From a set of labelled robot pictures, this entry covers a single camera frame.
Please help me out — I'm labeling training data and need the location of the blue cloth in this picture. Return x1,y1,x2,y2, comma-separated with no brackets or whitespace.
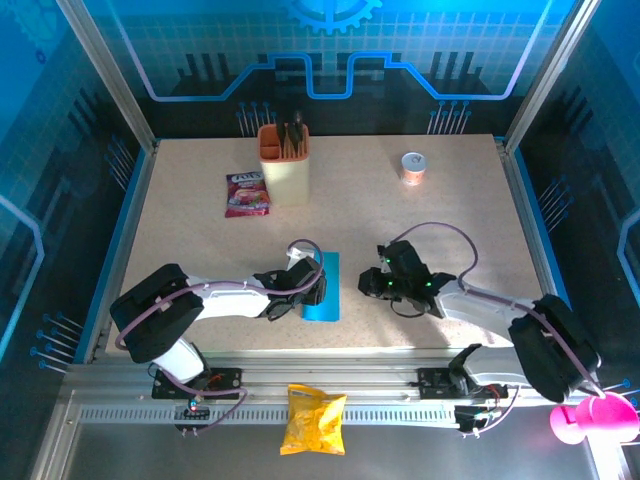
301,251,342,323

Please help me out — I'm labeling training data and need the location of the beige utensil holder orange rim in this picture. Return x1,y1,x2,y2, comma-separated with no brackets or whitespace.
257,123,312,207

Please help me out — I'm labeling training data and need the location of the small orange can white lid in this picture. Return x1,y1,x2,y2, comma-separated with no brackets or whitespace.
400,151,428,188

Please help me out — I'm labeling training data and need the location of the red candy bag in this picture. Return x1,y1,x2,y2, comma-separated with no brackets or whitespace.
223,171,272,219

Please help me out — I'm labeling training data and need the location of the yellow chips bag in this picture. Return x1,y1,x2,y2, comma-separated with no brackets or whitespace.
279,383,349,457

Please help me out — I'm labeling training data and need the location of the right circuit board with LED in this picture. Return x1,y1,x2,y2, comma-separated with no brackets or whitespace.
453,404,501,434

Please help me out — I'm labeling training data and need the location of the circuit board with led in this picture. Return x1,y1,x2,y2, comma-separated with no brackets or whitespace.
453,404,501,434
173,397,211,419

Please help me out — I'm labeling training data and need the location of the left circuit board with LED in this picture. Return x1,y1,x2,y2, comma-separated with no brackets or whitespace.
173,397,211,419

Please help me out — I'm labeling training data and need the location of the short black kitchen utensil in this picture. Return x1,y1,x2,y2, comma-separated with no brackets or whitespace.
273,118,295,151

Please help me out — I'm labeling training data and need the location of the pink plastic goblet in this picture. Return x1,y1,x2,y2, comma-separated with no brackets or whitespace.
548,392,640,446

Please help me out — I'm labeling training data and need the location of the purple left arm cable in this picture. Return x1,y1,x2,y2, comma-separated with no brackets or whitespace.
114,238,329,436

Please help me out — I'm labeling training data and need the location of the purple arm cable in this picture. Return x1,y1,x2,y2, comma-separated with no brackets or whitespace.
392,222,606,439
114,238,329,436

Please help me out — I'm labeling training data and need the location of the aluminium front rail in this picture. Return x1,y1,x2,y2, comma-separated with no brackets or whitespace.
62,349,601,401

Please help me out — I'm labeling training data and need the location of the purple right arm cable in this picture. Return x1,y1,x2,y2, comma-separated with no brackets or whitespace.
392,222,606,439

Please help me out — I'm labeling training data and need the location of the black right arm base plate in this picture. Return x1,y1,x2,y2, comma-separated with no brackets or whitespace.
417,367,509,400

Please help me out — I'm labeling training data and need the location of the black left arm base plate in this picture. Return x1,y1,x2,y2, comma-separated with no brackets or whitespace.
151,367,244,400

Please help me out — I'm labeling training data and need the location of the aluminium side rail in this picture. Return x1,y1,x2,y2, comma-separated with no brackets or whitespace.
494,137,591,364
82,139,161,365

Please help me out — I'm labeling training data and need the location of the slotted grey cable duct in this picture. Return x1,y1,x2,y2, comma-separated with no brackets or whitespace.
78,403,464,427

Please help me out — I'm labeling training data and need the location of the aluminium frame post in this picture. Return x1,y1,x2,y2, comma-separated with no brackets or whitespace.
55,0,160,151
503,0,605,151

